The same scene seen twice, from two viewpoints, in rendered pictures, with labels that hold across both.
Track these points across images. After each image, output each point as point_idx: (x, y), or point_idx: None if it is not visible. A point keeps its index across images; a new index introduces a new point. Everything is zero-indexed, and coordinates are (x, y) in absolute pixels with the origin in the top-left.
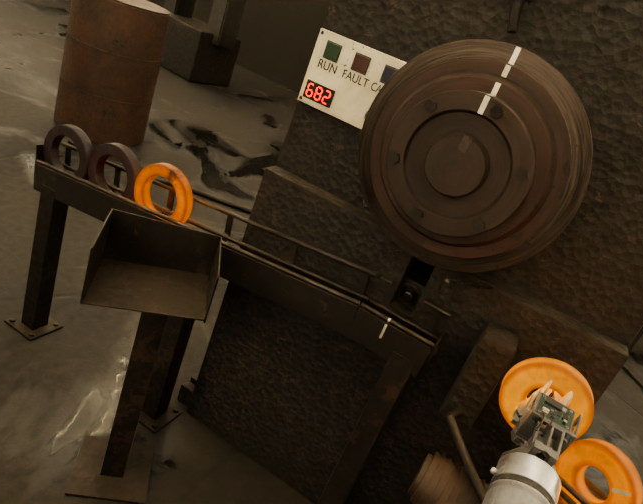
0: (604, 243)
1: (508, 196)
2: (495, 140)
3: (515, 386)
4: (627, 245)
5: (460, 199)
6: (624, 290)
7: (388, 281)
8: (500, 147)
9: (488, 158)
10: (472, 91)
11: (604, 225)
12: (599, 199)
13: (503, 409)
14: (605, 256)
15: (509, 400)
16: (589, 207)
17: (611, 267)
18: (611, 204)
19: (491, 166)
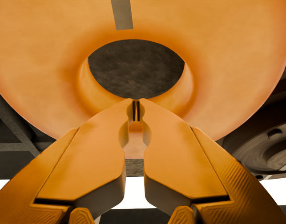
0: (144, 72)
1: (245, 153)
2: (257, 166)
3: (233, 101)
4: (130, 77)
5: None
6: (111, 48)
7: None
8: (252, 164)
9: (262, 160)
10: (275, 179)
11: (151, 82)
12: (162, 93)
13: (276, 1)
14: (139, 65)
15: (249, 55)
16: (165, 87)
17: (130, 60)
18: (154, 93)
19: (259, 157)
